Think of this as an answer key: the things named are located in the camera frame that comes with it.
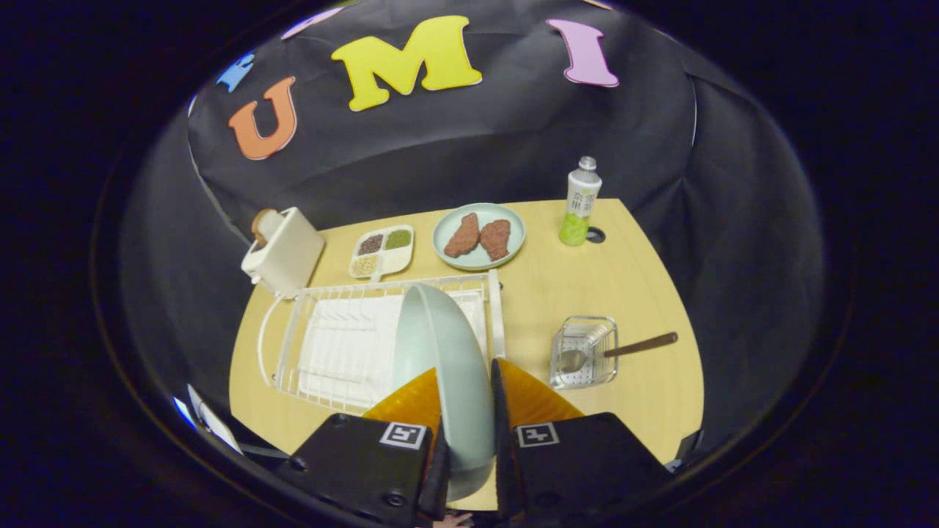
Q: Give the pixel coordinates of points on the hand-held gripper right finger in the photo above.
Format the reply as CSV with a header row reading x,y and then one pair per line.
x,y
502,440

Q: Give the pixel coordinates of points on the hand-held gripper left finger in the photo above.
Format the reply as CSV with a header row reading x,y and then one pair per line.
x,y
352,462

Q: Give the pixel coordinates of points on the pale green plate with meat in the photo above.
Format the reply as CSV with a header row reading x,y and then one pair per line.
x,y
480,257

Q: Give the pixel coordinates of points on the white drain tray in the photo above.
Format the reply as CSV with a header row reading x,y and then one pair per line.
x,y
348,345

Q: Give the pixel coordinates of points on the white box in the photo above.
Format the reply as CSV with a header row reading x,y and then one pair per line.
x,y
216,425

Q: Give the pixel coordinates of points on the small lit screen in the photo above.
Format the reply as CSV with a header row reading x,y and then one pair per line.
x,y
183,411

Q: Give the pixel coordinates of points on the brown meat piece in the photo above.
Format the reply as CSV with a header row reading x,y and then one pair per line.
x,y
462,236
497,238

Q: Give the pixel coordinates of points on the white sectioned tray with grains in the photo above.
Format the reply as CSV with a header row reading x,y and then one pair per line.
x,y
381,253

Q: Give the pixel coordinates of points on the cream toaster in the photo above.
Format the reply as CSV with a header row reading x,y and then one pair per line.
x,y
290,253

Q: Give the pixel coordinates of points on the white and green bottle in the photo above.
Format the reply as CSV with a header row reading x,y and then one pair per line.
x,y
582,202

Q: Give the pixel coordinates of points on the toast slice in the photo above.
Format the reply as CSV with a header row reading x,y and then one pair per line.
x,y
264,224

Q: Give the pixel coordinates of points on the black backdrop cloth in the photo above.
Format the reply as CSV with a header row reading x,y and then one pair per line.
x,y
455,147

